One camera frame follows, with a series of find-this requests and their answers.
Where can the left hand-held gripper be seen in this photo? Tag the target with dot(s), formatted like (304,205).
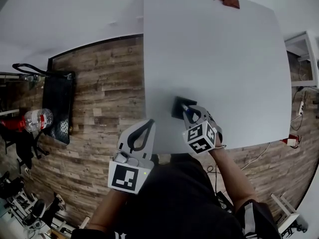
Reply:
(123,179)

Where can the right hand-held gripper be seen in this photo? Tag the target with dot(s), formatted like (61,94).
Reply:
(200,138)

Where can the blue and white marker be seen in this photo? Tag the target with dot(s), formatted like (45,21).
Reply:
(185,107)

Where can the black pen holder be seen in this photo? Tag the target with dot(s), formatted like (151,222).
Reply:
(177,108)

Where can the person's left forearm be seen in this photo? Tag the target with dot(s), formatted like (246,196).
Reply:
(107,210)

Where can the person's right forearm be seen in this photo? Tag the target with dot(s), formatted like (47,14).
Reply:
(231,175)

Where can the person's black shirt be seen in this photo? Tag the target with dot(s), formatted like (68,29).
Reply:
(179,198)

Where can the black platform trolley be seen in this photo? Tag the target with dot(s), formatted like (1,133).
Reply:
(58,101)

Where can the red and white small box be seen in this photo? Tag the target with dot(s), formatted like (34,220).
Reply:
(291,141)

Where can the clear plastic bottle red label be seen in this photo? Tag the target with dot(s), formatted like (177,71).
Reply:
(38,119)

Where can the white power strip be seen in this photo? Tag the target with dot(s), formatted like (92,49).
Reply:
(301,108)

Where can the black office chair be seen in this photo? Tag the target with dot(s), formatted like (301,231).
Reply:
(21,143)

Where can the red object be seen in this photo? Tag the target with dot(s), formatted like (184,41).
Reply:
(11,124)

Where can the white wooden stool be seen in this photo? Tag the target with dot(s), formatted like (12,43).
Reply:
(286,211)

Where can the white metal rack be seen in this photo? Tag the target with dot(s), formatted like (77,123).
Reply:
(17,208)

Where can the white metal shelf frame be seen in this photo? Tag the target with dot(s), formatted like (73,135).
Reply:
(305,58)

